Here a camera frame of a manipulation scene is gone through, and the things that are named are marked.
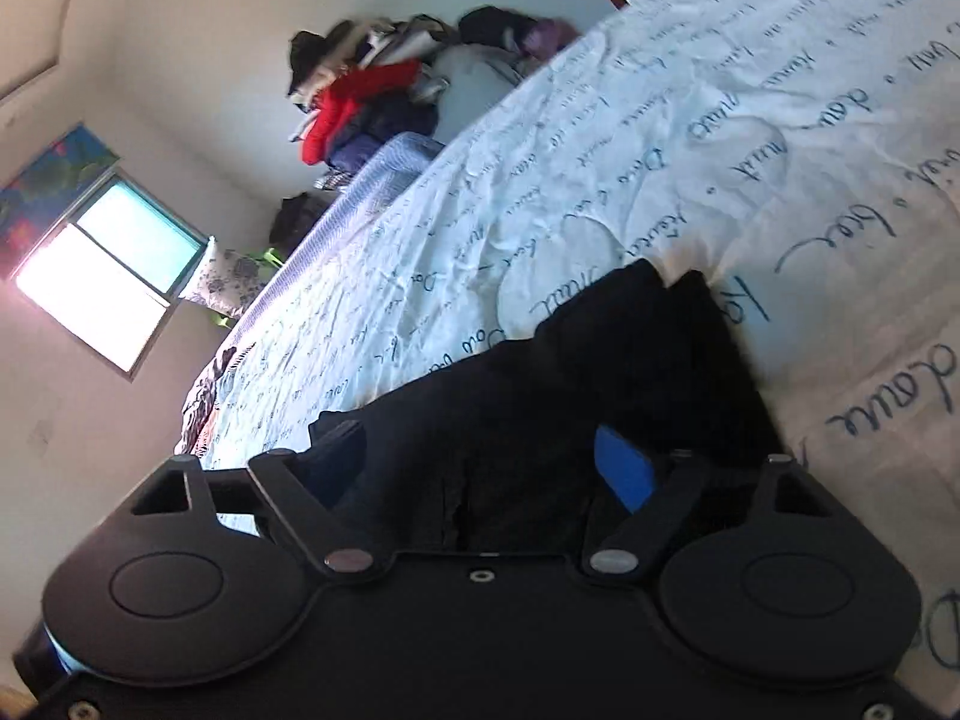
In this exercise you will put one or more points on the blue striped mattress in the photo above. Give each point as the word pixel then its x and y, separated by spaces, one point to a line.
pixel 375 172

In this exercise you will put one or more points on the pile of clothes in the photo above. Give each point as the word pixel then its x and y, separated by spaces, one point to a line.
pixel 465 67

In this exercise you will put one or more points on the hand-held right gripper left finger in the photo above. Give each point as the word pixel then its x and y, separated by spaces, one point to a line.
pixel 334 465

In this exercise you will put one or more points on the dark patterned blanket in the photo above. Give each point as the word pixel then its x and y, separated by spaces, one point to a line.
pixel 206 390

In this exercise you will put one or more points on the black bag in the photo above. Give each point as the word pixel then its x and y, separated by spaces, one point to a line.
pixel 296 221

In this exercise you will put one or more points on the red garment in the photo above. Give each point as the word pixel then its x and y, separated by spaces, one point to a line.
pixel 345 101

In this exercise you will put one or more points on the black pants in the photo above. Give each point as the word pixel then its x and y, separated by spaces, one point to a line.
pixel 562 360

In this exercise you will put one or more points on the white script-printed bed sheet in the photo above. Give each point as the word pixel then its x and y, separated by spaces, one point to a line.
pixel 675 127

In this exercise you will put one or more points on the floral pillow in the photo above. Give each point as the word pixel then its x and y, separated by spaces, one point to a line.
pixel 225 277

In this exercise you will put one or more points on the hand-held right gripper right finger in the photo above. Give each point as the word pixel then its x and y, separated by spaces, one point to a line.
pixel 619 465

